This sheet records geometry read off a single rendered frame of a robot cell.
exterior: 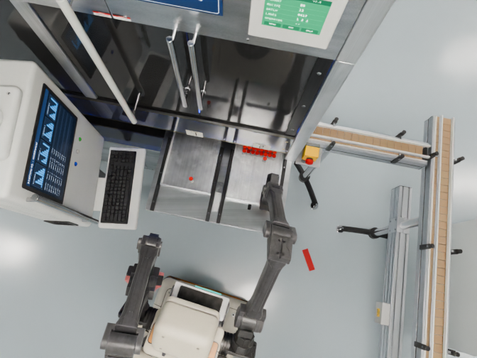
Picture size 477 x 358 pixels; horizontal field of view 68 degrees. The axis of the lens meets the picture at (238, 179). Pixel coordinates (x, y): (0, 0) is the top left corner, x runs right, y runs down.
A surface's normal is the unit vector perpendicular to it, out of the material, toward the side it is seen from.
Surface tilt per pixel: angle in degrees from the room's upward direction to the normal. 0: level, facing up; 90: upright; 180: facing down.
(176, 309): 42
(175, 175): 0
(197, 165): 0
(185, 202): 0
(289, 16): 90
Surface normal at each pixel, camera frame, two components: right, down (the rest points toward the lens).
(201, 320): 0.22, -0.81
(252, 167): 0.04, -0.25
